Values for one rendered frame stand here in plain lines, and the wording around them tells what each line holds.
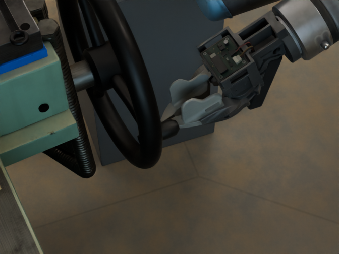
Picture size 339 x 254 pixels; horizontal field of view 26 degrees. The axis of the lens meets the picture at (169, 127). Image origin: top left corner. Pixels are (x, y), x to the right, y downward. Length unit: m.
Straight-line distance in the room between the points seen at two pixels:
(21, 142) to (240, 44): 0.33
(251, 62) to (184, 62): 0.64
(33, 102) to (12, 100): 0.03
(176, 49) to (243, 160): 0.41
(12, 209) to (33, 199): 1.05
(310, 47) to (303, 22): 0.04
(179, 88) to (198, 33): 0.53
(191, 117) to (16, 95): 0.31
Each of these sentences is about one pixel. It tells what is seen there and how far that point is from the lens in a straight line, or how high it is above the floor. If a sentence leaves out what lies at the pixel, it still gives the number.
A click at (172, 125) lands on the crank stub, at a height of 0.73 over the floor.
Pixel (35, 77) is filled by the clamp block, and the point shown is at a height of 0.95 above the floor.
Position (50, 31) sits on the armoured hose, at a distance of 0.79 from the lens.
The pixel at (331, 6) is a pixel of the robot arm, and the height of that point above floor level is 0.84.
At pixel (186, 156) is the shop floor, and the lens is 1.84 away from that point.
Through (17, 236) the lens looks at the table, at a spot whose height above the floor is 0.90.
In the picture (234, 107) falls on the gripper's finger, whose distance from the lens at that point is 1.02.
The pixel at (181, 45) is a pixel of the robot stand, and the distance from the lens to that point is 1.56.
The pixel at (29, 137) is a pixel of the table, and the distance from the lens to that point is 0.84.
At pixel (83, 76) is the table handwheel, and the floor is 0.82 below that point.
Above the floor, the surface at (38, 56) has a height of 0.97.
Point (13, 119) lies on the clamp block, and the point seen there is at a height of 0.89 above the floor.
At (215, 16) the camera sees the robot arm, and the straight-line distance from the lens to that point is 1.07.
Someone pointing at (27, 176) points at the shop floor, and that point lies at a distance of 1.84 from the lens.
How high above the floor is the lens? 1.56
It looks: 56 degrees down
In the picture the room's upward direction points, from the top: straight up
